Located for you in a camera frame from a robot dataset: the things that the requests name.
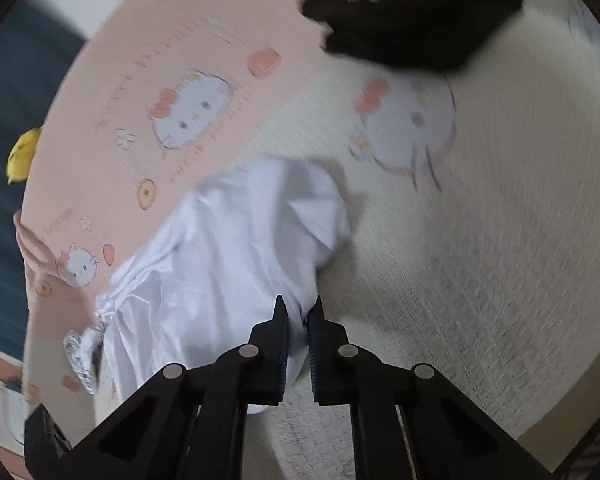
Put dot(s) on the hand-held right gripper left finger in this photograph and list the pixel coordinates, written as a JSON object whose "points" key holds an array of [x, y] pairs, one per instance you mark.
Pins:
{"points": [[280, 370]]}

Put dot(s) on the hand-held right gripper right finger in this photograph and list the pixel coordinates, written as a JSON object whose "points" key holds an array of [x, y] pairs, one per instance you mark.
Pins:
{"points": [[316, 370]]}

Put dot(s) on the white shirt with navy trim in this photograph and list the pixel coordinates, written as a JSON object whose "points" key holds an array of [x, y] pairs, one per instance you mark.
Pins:
{"points": [[220, 260]]}

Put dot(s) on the small white blue-patterned cloth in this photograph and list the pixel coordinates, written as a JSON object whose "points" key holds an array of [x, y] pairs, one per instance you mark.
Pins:
{"points": [[85, 355]]}

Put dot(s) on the pink cream printed blanket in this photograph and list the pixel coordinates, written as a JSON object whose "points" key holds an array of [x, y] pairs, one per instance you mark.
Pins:
{"points": [[430, 260]]}

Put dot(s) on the yellow plush toy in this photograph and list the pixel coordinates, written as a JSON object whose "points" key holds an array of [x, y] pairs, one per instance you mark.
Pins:
{"points": [[22, 155]]}

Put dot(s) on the dark blue curtain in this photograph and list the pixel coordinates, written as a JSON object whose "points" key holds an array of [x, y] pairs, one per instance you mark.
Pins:
{"points": [[15, 110]]}

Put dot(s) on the black folded garment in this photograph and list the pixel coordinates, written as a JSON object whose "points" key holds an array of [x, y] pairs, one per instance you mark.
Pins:
{"points": [[420, 20]]}

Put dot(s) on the pink white bed frame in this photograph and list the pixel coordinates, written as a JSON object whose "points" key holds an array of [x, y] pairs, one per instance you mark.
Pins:
{"points": [[0, 390]]}

